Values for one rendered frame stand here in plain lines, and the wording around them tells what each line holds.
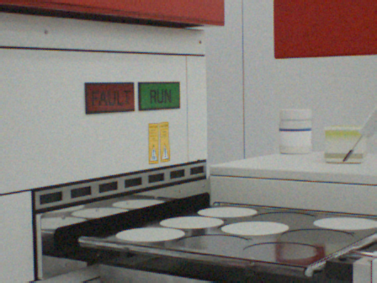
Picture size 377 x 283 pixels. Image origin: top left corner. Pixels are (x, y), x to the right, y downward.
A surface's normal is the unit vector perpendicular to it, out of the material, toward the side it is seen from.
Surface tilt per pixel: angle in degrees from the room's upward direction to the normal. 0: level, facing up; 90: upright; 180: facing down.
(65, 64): 90
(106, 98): 90
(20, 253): 90
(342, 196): 90
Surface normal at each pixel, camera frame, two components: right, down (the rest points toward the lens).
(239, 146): 0.82, 0.03
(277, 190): -0.57, 0.07
